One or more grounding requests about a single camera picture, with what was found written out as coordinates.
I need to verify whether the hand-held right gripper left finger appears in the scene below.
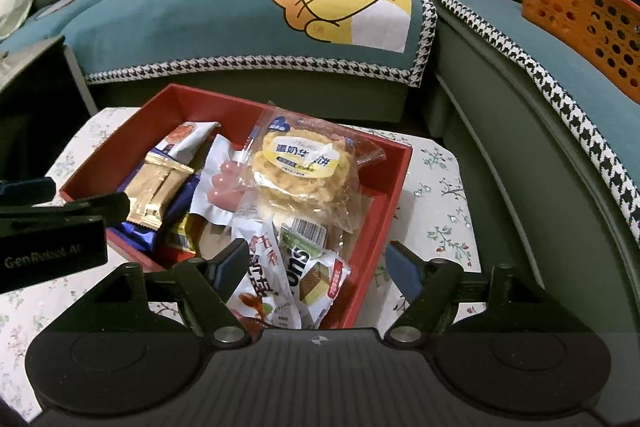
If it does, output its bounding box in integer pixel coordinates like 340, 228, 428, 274
104, 238, 251, 349

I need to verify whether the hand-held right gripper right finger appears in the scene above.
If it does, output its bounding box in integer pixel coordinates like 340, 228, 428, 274
384, 242, 543, 348

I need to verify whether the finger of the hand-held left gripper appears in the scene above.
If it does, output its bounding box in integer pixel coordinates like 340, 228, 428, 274
0, 178, 57, 208
65, 193, 132, 228

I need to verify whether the white red snack packet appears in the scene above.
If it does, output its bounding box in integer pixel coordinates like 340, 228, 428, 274
225, 227, 302, 333

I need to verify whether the blue foil snack packet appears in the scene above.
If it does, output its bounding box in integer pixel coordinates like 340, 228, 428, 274
107, 177, 201, 254

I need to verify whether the gold snack packet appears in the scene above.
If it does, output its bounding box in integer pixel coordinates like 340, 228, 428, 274
124, 154, 196, 230

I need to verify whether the yellow red gummy packet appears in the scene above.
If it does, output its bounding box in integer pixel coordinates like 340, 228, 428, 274
167, 212, 202, 254

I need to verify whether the white pink candy packet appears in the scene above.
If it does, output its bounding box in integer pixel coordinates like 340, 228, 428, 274
192, 134, 261, 225

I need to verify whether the green white wafer packet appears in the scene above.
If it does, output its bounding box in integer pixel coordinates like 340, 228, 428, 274
277, 218, 352, 329

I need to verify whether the white orange snack packet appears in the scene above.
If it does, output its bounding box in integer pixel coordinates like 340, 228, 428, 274
149, 121, 222, 168

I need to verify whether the clear waffle cookie packet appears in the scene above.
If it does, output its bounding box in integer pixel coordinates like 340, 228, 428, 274
235, 104, 388, 248

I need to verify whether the red cardboard box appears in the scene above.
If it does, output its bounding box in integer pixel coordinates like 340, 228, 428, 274
59, 83, 414, 330

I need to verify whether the dark side table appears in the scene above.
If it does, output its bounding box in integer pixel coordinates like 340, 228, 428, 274
0, 34, 98, 180

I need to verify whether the green sofa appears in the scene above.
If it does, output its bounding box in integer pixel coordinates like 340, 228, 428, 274
0, 0, 640, 323

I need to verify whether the pale green cloth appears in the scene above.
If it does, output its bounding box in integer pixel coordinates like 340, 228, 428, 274
0, 0, 41, 40

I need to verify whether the teal houndstooth-trim sofa cover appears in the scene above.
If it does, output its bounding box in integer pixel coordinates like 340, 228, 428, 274
392, 0, 640, 248

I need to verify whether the orange plastic basket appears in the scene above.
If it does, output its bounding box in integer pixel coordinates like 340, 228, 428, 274
520, 0, 640, 104

